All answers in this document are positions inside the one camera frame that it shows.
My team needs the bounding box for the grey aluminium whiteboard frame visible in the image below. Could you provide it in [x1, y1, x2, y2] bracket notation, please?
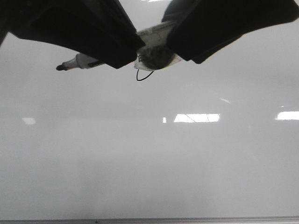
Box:
[0, 216, 299, 224]

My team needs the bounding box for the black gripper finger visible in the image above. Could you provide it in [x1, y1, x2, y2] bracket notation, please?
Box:
[0, 0, 145, 69]
[162, 0, 299, 64]

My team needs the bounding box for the white glossy whiteboard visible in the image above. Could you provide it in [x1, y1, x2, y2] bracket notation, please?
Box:
[0, 0, 299, 220]

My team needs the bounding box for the white black-tipped whiteboard marker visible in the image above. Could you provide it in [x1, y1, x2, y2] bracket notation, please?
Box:
[56, 21, 182, 71]

